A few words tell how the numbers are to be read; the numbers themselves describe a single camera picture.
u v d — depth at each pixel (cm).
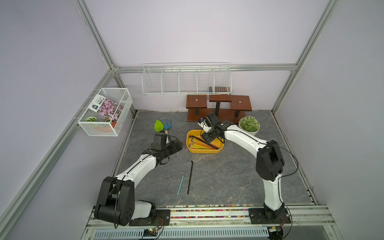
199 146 99
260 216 74
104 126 72
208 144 99
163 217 74
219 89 99
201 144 99
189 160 94
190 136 102
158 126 112
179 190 83
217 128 67
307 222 73
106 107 75
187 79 100
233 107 102
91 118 71
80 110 69
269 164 51
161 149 68
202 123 83
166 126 112
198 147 99
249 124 94
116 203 41
